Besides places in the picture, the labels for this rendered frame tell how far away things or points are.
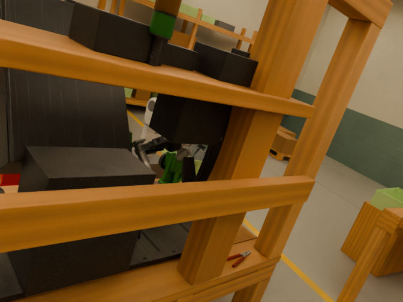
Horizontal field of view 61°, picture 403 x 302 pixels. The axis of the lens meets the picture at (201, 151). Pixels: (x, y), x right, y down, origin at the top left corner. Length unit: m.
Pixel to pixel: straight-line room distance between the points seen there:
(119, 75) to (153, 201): 0.30
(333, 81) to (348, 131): 7.53
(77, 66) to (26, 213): 0.26
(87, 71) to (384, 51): 8.50
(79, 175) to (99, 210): 0.17
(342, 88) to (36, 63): 1.03
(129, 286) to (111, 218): 0.43
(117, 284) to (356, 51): 1.09
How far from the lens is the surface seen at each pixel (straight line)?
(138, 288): 1.14
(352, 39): 1.36
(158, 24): 0.73
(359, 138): 8.71
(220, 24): 7.33
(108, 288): 1.12
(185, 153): 1.24
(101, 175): 0.89
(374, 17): 1.36
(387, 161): 8.36
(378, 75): 8.80
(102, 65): 0.61
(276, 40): 0.97
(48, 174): 0.85
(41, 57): 0.57
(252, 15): 8.44
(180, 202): 0.84
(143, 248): 1.27
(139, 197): 0.76
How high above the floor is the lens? 1.61
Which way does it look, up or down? 17 degrees down
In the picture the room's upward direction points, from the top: 18 degrees clockwise
